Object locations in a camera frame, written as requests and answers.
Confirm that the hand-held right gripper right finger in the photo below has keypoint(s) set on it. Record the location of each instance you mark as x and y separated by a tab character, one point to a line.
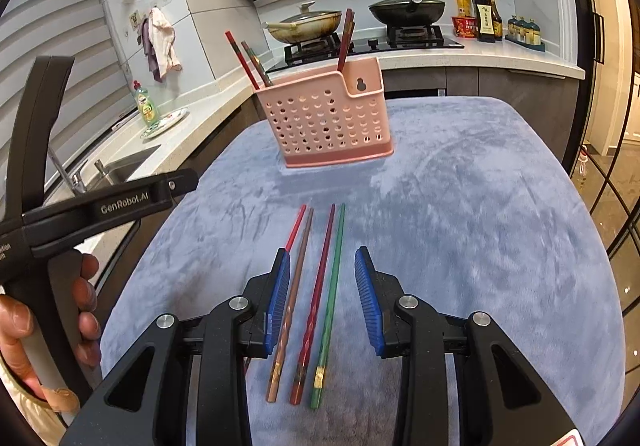
367	306

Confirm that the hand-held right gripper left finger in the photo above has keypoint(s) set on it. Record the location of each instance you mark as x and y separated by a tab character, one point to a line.
279	306

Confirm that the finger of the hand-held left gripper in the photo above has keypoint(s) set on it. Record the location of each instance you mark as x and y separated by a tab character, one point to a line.
180	182

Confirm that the green chopstick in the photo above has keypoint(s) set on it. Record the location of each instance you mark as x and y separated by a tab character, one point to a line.
332	286

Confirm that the purple-red chopstick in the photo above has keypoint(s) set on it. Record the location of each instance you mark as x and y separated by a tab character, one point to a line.
320	276

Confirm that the brown chopstick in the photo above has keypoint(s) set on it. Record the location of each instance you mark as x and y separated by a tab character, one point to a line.
350	23
256	63
300	256

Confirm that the pink perforated utensil holder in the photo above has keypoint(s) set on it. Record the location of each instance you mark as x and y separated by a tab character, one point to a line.
325	126

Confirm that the dark red chopstick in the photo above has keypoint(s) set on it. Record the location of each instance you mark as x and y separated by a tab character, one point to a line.
344	28

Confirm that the person's left hand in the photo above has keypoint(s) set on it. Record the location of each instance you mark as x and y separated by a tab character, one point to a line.
15	321

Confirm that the chrome faucet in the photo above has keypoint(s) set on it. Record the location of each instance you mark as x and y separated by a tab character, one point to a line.
75	181

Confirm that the chrome sink soap dispenser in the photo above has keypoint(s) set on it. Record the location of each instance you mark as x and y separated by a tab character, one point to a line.
100	167

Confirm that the stainless steel sink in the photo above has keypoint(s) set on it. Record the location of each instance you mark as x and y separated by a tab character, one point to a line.
125	168

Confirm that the patterned white plate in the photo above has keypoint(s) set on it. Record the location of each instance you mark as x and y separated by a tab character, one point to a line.
167	121

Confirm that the green dish soap bottle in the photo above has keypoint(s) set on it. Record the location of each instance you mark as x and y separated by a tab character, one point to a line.
146	107

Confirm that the blue-grey fleece table mat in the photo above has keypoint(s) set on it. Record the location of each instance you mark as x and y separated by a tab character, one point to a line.
475	226

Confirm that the purple hanging cloth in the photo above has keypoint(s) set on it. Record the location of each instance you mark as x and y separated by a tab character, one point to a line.
146	46

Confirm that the white pink hanging towel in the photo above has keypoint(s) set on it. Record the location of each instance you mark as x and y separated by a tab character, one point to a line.
162	41

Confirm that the white window blinds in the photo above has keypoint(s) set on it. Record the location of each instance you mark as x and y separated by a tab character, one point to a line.
60	16

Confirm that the beige pan with lid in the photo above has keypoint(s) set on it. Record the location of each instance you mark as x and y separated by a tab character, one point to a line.
305	23

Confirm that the person's beige garment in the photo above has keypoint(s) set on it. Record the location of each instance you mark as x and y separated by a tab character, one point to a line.
30	416

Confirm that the black gas stove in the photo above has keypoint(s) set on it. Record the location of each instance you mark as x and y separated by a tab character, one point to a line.
380	43

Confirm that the white bottle red cap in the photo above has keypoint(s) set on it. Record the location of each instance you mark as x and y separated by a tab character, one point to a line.
583	162

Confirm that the black wok with lid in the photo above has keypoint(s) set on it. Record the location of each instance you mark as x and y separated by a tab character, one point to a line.
407	11

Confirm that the dark sauce bottle white label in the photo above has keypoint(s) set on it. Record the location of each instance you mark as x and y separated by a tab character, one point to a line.
482	18

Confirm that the brown sauce bottle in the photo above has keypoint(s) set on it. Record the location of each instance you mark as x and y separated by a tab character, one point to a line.
497	21

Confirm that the set of small seasoning bottles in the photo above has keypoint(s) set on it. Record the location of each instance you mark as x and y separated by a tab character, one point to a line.
525	33

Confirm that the yellow seasoning packet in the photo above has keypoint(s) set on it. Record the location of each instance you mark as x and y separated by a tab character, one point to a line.
463	5

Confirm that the black framed glass door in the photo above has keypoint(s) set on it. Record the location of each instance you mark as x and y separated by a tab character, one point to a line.
597	36

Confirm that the wall socket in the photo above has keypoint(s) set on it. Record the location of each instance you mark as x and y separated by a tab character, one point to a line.
134	20

